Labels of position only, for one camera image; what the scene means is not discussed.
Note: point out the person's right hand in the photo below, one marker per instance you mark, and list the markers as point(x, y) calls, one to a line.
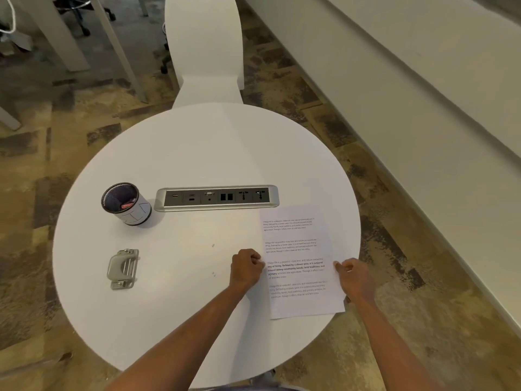
point(358, 278)

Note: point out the person's left fingers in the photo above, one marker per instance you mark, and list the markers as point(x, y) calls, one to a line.
point(255, 259)

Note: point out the silver table power socket panel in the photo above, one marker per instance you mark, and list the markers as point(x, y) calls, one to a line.
point(215, 198)

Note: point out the white cylindrical pen holder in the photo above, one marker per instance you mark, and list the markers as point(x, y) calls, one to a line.
point(132, 211)

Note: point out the white curved chair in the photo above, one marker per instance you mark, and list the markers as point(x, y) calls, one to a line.
point(203, 40)

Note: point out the white desk leg panel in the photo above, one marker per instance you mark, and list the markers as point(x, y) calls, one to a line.
point(57, 32)

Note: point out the grey metal hole punch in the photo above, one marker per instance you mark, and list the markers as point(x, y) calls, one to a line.
point(122, 268)

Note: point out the red capped marker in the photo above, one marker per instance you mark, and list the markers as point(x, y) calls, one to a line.
point(127, 206)

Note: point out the person's left forearm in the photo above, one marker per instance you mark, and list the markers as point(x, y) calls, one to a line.
point(191, 335)

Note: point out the white table pedestal base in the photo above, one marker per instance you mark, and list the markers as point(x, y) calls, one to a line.
point(228, 380)

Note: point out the white slanted desk leg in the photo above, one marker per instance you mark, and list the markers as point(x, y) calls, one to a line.
point(118, 44)

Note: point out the person's right fingers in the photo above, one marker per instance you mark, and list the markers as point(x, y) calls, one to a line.
point(342, 267)

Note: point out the black chair caster leg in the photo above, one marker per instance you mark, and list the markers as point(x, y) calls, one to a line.
point(165, 56)

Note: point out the white printed paper sheet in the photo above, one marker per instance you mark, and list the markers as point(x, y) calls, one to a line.
point(299, 240)

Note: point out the black office chair base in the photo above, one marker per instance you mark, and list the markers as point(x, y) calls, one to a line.
point(87, 14)

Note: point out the person's left hand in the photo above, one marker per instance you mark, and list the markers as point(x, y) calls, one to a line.
point(243, 266)

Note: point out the person's right forearm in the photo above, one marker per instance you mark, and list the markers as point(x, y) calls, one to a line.
point(390, 342)

